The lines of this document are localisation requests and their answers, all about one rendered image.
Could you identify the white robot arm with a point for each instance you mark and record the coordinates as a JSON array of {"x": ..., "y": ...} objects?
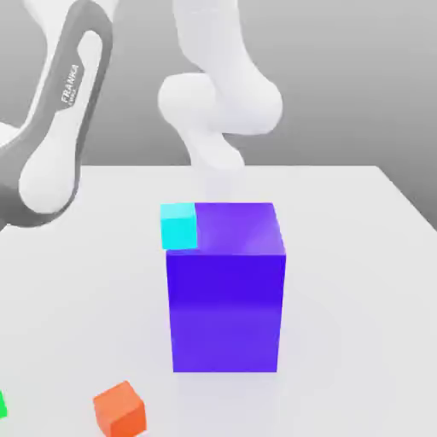
[{"x": 222, "y": 95}]

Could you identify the small cyan cube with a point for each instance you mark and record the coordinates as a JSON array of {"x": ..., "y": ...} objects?
[{"x": 177, "y": 228}]

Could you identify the small orange cube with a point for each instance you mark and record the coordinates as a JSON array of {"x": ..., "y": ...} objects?
[{"x": 117, "y": 411}]

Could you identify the small green cube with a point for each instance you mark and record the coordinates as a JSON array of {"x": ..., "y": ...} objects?
[{"x": 2, "y": 406}]

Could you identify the large purple box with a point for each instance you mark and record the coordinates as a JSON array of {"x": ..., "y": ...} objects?
[{"x": 225, "y": 307}]

